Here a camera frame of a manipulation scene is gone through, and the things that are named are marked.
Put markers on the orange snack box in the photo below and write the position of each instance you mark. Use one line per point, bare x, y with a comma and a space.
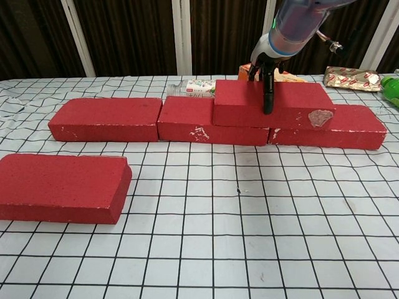
243, 73

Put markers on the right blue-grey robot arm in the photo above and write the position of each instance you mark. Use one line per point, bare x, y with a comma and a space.
296, 25

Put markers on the black pleated curtain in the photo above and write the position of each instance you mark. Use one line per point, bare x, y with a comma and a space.
134, 34

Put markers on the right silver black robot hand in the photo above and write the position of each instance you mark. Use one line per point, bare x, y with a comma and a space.
268, 90

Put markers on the silver foil snack bag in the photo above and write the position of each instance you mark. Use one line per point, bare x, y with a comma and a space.
349, 79

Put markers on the white metal frame post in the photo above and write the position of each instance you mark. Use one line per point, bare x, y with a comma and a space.
78, 37
181, 37
375, 37
268, 15

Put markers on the white black checkered tablecloth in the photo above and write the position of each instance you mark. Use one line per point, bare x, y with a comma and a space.
218, 233

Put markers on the clear bottle with colourful label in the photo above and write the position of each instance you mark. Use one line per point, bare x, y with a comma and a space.
196, 88

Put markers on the green drink bottle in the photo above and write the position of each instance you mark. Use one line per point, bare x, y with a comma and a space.
391, 90

